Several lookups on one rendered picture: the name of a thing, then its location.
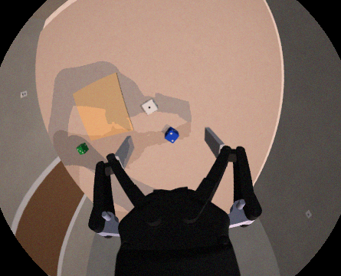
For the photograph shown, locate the green die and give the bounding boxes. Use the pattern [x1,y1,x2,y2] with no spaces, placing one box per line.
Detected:
[77,143,89,155]

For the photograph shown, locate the white die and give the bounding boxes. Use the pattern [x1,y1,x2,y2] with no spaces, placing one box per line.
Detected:
[142,98,158,115]

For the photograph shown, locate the orange mat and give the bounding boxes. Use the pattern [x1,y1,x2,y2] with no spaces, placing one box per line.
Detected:
[73,72,134,140]

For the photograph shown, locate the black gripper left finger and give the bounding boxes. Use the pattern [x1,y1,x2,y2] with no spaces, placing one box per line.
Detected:
[88,136,162,238]

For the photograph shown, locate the blue die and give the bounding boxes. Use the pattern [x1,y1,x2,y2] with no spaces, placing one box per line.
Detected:
[165,127,179,143]

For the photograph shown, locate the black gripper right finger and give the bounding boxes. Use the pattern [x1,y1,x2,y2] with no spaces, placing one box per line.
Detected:
[181,127,262,228]

